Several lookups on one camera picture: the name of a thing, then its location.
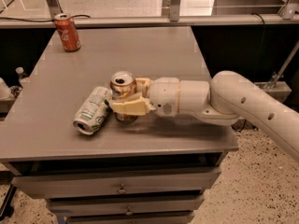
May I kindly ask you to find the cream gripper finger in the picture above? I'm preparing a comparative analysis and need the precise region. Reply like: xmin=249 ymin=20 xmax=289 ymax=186
xmin=135 ymin=77 xmax=152 ymax=98
xmin=109 ymin=92 xmax=155 ymax=116

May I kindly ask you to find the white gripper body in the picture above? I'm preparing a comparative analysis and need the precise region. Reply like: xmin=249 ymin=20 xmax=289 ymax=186
xmin=148 ymin=77 xmax=180 ymax=117

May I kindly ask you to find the orange-gold soda can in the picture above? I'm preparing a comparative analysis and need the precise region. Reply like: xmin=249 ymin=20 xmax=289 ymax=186
xmin=110 ymin=71 xmax=137 ymax=124

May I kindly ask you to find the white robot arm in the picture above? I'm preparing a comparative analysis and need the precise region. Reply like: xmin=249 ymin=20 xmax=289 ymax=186
xmin=110 ymin=71 xmax=299 ymax=161

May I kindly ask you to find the white green 7up can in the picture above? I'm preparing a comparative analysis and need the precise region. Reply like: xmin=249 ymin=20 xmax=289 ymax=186
xmin=73 ymin=87 xmax=112 ymax=135

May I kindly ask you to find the red Coca-Cola can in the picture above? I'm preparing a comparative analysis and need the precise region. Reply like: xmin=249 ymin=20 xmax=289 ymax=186
xmin=54 ymin=13 xmax=81 ymax=52

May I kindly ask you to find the grey drawer cabinet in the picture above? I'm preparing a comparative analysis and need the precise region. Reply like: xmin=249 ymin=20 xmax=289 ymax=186
xmin=0 ymin=27 xmax=237 ymax=224

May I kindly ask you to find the top grey drawer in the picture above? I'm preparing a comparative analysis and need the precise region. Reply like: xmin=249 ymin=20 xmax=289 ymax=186
xmin=12 ymin=167 xmax=221 ymax=199

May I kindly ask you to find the grey drawer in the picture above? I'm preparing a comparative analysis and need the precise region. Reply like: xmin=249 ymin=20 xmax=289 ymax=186
xmin=12 ymin=167 xmax=221 ymax=199
xmin=67 ymin=211 xmax=194 ymax=224
xmin=48 ymin=193 xmax=204 ymax=217

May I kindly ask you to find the middle grey drawer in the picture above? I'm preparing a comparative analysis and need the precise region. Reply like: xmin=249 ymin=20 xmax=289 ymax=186
xmin=48 ymin=193 xmax=204 ymax=217

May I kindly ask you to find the clear plastic bottle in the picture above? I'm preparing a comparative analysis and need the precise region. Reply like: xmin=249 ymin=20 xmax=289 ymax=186
xmin=15 ymin=67 xmax=29 ymax=86

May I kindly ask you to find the bottom grey drawer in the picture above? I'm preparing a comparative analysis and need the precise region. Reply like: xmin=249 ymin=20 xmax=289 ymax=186
xmin=67 ymin=211 xmax=194 ymax=224

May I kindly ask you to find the black cable on rail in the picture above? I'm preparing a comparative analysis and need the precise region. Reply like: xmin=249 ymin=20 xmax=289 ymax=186
xmin=0 ymin=14 xmax=92 ymax=23

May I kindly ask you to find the metal rail frame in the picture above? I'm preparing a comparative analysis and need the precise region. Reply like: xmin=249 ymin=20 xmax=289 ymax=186
xmin=0 ymin=0 xmax=299 ymax=28

